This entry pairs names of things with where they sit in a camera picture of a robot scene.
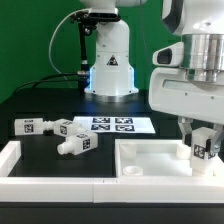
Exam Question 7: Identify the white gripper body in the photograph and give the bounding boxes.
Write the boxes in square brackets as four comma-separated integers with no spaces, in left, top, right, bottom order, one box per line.
[149,67,224,125]

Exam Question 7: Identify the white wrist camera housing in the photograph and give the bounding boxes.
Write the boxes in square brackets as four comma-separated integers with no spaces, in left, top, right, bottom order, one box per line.
[152,42,184,67]

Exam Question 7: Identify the white U-shaped obstacle fence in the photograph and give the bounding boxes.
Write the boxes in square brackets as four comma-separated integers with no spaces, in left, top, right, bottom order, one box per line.
[0,141,224,203]

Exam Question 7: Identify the grey camera cable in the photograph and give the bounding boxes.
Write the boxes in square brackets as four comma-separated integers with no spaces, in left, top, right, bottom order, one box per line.
[48,9,88,88]

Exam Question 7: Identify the paper sheet with tags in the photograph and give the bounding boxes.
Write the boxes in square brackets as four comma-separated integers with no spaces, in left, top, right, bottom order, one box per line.
[73,116,155,134]

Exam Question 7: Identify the black cables on table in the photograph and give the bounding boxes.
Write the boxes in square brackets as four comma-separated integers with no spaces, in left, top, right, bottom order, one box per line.
[13,70,88,94]

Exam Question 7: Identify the black camera on mount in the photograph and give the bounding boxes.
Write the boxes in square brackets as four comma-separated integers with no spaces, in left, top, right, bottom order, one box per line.
[70,8,120,23]

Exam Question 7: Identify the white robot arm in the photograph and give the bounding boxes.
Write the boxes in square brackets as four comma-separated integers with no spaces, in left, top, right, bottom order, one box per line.
[80,0,224,154]

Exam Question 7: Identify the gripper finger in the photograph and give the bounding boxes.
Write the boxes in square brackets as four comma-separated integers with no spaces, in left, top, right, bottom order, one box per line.
[178,117,193,146]
[206,124,224,155]

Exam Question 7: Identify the white square tabletop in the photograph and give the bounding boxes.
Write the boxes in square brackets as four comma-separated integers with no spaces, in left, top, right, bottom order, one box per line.
[115,139,192,177]

